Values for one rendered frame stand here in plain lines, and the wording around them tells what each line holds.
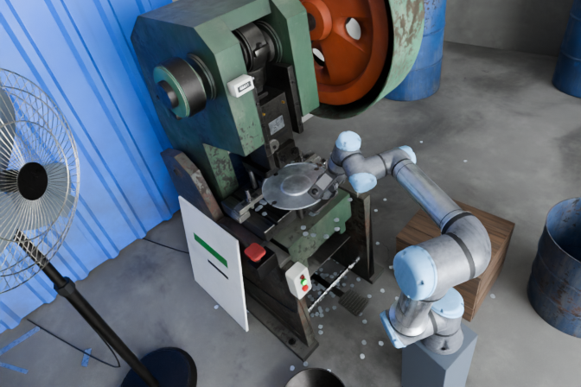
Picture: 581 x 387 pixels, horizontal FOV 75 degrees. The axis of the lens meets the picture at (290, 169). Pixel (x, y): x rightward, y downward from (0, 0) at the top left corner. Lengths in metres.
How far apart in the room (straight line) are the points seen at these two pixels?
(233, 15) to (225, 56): 0.15
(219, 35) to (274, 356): 1.49
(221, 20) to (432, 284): 0.92
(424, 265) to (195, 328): 1.56
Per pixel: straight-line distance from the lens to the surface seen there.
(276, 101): 1.42
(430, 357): 1.51
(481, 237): 1.00
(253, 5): 1.33
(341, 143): 1.21
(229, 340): 2.15
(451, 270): 0.94
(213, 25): 1.22
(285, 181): 1.61
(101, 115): 2.43
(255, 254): 1.40
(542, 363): 2.11
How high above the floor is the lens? 1.81
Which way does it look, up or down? 38 degrees down
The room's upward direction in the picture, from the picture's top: 12 degrees counter-clockwise
